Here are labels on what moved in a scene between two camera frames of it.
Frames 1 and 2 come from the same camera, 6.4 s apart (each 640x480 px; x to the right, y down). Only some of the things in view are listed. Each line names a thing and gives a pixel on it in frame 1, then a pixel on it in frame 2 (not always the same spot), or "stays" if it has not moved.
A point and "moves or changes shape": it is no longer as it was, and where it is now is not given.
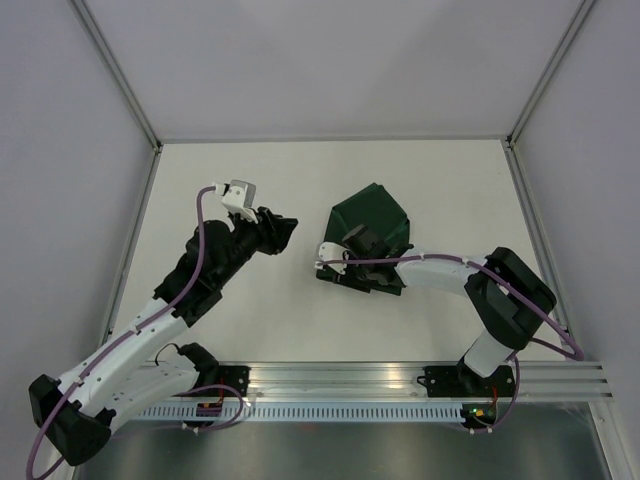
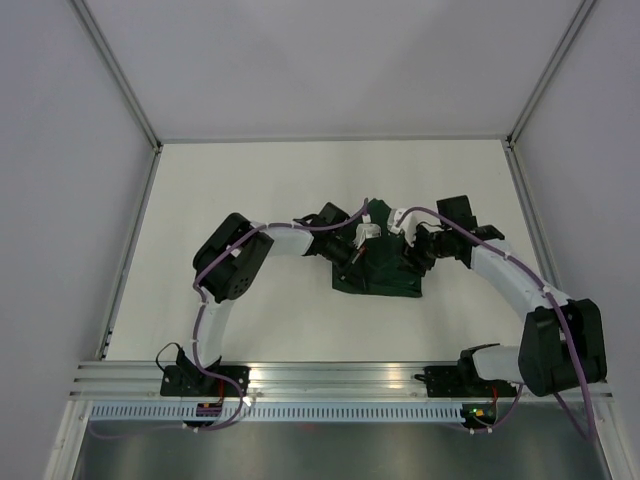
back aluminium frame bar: (330, 139) stays
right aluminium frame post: (514, 133) stays
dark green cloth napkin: (374, 207) moves or changes shape
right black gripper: (351, 255) to (412, 253)
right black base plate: (462, 381) stays
